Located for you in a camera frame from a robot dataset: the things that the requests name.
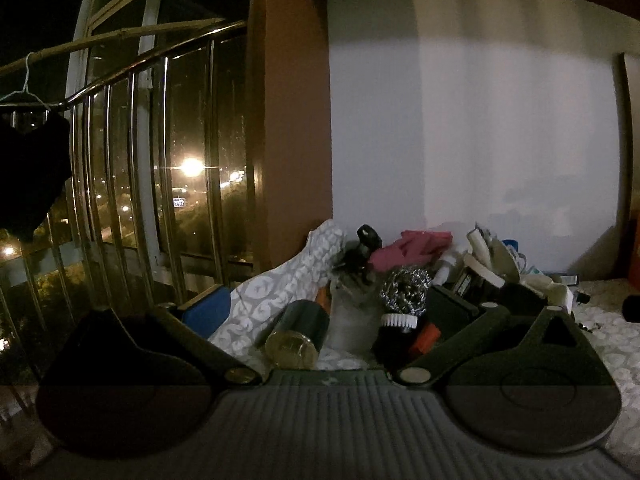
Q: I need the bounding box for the small orange block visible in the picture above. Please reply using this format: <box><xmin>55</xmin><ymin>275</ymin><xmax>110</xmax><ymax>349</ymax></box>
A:
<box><xmin>409</xmin><ymin>323</ymin><xmax>442</xmax><ymax>357</ymax></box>

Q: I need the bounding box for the clear plastic bag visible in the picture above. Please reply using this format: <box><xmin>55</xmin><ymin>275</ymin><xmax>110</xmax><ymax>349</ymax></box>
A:
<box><xmin>326</xmin><ymin>280</ymin><xmax>383</xmax><ymax>357</ymax></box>

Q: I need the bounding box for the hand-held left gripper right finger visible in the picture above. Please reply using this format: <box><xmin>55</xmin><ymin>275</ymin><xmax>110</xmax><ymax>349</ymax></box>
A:
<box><xmin>395</xmin><ymin>284</ymin><xmax>619</xmax><ymax>387</ymax></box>

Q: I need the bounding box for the steel wool scrubber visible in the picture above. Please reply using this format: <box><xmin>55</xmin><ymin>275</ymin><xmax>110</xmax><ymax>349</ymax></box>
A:
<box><xmin>377</xmin><ymin>266</ymin><xmax>434</xmax><ymax>319</ymax></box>

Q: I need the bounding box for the white tape roll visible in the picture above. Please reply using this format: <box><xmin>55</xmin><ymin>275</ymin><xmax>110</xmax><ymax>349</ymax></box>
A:
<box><xmin>465</xmin><ymin>225</ymin><xmax>526</xmax><ymax>288</ymax></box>

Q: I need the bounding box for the white wire hanger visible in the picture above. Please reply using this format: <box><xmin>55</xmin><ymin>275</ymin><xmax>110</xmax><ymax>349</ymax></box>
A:
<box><xmin>0</xmin><ymin>51</ymin><xmax>53</xmax><ymax>111</ymax></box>

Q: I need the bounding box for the leaf-patterned grey tablecloth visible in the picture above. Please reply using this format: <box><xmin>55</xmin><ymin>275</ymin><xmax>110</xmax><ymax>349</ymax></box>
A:
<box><xmin>207</xmin><ymin>219</ymin><xmax>640</xmax><ymax>411</ymax></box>

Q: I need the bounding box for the metal window railing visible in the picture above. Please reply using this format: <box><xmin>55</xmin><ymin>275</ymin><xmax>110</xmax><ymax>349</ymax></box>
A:
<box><xmin>0</xmin><ymin>20</ymin><xmax>256</xmax><ymax>411</ymax></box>

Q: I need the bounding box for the brown wooden pillar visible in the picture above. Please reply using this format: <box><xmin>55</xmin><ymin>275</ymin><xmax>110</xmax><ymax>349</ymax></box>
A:
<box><xmin>249</xmin><ymin>0</ymin><xmax>335</xmax><ymax>272</ymax></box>

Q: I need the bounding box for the dark hanging garment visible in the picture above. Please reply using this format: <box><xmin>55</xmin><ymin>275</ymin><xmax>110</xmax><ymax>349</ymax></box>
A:
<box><xmin>0</xmin><ymin>109</ymin><xmax>74</xmax><ymax>242</ymax></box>

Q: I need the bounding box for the black spray bottle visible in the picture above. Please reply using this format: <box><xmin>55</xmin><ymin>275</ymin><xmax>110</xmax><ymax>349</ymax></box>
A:
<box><xmin>341</xmin><ymin>223</ymin><xmax>384</xmax><ymax>282</ymax></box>

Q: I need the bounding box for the bamboo pole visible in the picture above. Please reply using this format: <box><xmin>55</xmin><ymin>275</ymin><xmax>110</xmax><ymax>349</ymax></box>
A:
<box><xmin>0</xmin><ymin>16</ymin><xmax>248</xmax><ymax>77</ymax></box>

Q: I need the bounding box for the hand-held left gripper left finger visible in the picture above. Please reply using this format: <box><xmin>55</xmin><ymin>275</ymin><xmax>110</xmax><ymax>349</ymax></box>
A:
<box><xmin>39</xmin><ymin>284</ymin><xmax>262</xmax><ymax>387</ymax></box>

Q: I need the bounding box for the pink cloth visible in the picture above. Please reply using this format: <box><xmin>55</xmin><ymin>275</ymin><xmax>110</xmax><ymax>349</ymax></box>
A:
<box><xmin>368</xmin><ymin>229</ymin><xmax>454</xmax><ymax>274</ymax></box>

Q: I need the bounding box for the dark jar with gold lid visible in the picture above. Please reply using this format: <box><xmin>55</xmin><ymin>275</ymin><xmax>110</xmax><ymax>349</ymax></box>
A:
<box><xmin>264</xmin><ymin>299</ymin><xmax>332</xmax><ymax>370</ymax></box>

